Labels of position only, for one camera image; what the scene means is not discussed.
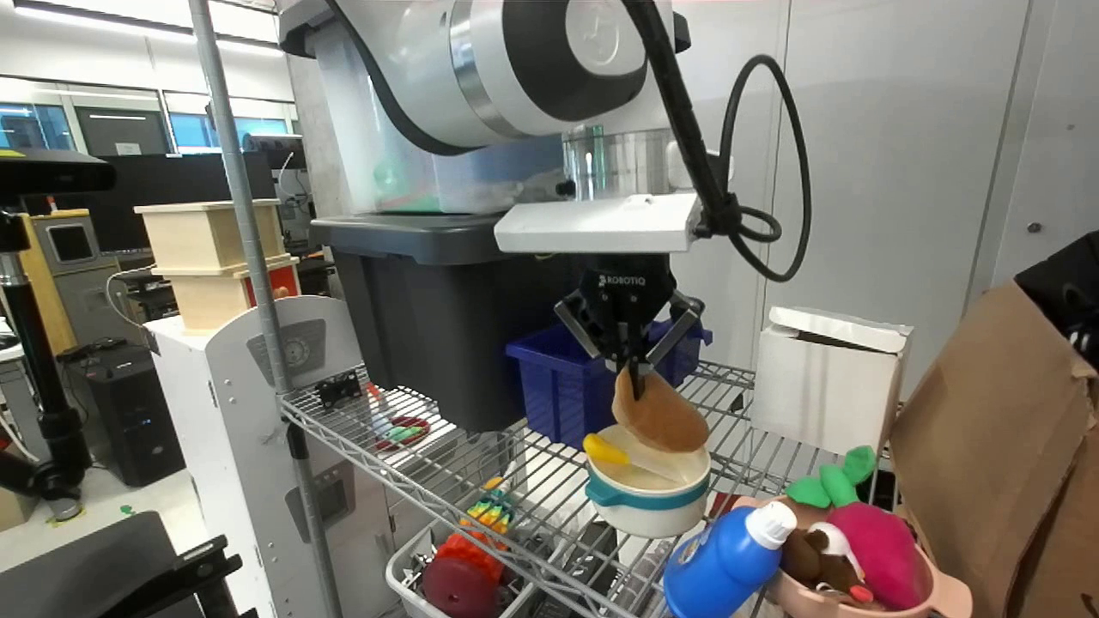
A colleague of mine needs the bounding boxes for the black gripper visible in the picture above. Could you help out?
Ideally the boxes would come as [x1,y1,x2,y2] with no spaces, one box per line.
[552,251,708,387]

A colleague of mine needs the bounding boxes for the brown bread plush toy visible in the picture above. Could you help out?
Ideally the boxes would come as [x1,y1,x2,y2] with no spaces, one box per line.
[607,364,710,455]

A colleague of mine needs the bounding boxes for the blue plastic bin container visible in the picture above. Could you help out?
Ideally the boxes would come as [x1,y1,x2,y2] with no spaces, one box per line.
[502,315,715,447]

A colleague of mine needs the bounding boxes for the cream pot with teal band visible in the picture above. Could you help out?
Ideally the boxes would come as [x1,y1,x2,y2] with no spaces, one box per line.
[582,421,715,543]

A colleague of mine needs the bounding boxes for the red toy on lower shelf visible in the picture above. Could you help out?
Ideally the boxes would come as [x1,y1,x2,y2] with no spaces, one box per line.
[418,476,522,618]

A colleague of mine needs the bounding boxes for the blue toy detergent bottle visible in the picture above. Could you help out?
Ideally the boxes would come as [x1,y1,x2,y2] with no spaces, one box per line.
[660,499,799,618]

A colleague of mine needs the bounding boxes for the brown and white plush toy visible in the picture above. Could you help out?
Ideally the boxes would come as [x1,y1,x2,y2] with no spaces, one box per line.
[779,527,863,601]

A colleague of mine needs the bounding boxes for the pink radish plush green leaves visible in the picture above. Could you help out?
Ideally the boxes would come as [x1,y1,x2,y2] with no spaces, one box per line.
[787,444,932,610]

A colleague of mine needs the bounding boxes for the black plastic storage tote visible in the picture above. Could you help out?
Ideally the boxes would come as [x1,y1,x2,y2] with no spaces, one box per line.
[307,210,680,435]

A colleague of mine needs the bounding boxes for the white cardboard box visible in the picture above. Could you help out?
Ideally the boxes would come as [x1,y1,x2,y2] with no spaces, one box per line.
[749,304,917,456]

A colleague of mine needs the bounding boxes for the black clip on rack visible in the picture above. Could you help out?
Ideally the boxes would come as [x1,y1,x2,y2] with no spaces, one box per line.
[313,370,368,412]

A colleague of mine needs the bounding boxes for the clear plastic storage tote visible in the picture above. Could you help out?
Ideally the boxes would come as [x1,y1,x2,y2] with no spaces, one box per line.
[281,17,577,219]

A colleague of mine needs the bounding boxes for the brown cardboard box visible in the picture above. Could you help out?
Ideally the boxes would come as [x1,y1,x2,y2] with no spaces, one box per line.
[887,278,1099,618]

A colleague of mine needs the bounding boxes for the grey white equipment cabinet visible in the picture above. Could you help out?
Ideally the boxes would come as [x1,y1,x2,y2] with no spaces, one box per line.
[146,292,405,618]

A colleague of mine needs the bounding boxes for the beige stacked drawer boxes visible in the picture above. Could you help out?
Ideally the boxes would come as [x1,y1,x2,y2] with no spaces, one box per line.
[133,201,304,337]

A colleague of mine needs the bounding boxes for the black monitor stand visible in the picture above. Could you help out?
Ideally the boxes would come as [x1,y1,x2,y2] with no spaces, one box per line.
[0,149,116,508]

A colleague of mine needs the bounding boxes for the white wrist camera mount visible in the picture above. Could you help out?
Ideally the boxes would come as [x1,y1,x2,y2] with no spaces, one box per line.
[492,188,705,257]

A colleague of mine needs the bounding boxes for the yellow handled toy spoon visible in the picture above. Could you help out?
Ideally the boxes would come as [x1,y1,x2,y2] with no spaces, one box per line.
[582,431,680,483]

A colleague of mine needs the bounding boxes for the metal wire shelf rack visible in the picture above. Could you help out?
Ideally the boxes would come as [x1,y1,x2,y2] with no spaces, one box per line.
[181,0,908,618]

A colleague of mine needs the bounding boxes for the white wire basket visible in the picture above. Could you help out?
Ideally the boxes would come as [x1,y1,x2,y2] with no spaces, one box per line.
[386,520,547,618]

